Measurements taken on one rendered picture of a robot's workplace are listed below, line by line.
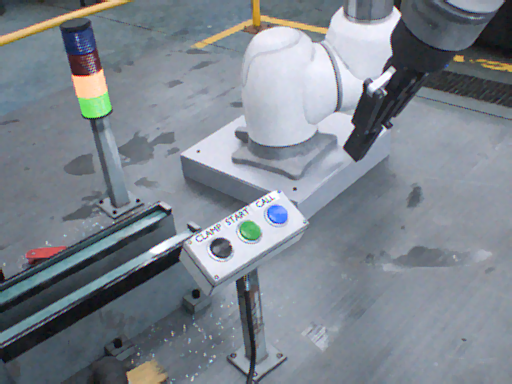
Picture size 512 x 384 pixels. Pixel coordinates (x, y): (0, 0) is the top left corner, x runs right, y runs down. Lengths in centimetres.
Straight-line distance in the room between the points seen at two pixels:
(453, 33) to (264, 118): 68
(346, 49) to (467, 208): 41
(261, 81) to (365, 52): 22
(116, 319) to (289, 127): 53
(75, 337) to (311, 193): 54
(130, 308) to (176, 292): 9
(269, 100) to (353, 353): 53
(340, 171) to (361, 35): 29
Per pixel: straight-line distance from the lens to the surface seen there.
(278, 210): 87
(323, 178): 132
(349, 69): 132
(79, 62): 127
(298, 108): 129
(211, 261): 82
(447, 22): 68
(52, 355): 105
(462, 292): 116
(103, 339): 108
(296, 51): 127
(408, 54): 72
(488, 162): 152
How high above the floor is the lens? 158
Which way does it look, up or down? 34 degrees down
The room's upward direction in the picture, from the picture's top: 6 degrees counter-clockwise
